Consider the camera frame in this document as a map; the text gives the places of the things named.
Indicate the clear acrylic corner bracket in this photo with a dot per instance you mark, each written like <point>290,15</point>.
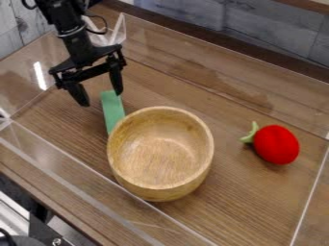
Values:
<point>107,35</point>

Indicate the red toy strawberry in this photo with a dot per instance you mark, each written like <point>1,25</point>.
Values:
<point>274,143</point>

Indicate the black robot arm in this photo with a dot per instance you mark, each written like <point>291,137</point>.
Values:
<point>63,14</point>

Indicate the black metal stand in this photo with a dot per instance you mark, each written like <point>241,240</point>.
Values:
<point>40,231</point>

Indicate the green flat stick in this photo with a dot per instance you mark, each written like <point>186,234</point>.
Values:
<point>112,109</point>

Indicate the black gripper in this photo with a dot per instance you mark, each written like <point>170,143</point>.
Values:
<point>88,61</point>

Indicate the brown wooden bowl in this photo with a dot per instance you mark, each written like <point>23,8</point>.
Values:
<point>160,153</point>

